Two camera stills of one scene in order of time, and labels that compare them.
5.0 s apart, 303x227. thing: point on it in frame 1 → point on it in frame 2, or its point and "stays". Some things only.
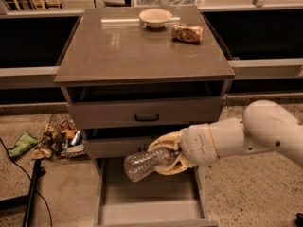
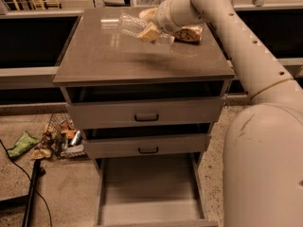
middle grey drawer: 115,147 stays
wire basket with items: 62,138 stays
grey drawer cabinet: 128,75 stays
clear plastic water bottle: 138,165 → 133,26
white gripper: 196,145 → 164,17
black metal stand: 29,199 stays
